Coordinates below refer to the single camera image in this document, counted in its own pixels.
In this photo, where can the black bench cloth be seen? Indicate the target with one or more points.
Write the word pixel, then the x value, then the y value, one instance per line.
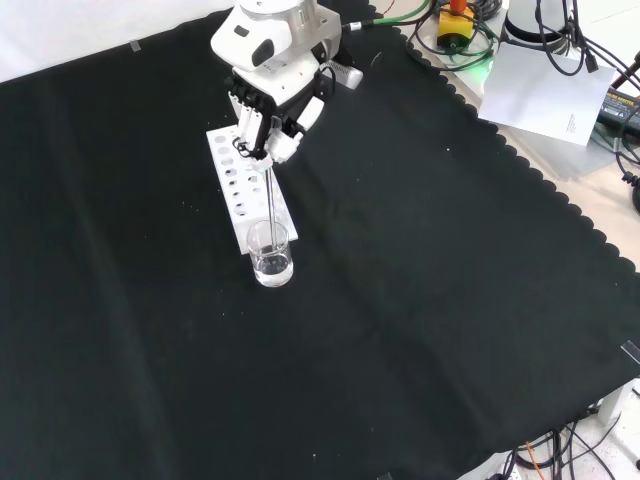
pixel 400 275

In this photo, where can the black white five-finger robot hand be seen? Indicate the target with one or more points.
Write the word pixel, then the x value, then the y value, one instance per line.
pixel 282 92

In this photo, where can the clear tape piece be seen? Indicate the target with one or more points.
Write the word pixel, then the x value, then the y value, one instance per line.
pixel 386 476
pixel 631 351
pixel 135 47

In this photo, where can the white bench corner bracket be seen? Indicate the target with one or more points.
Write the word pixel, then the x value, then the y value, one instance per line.
pixel 620 400

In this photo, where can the yellow stop button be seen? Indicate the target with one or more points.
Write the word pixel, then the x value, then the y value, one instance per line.
pixel 454 25

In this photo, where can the black power adapter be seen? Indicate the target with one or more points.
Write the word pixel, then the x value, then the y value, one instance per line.
pixel 622 107

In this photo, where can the white paper sheet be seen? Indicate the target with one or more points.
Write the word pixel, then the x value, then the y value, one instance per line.
pixel 540 95

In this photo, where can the clear glass rod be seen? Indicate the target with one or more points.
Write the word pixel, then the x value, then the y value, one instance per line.
pixel 270 210

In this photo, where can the white test tube rack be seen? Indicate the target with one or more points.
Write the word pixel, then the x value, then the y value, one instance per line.
pixel 235 192

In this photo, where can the pale board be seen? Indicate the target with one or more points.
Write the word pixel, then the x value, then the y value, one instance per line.
pixel 570 155

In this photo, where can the clear glass beaker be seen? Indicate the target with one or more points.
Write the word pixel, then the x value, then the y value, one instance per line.
pixel 272 267

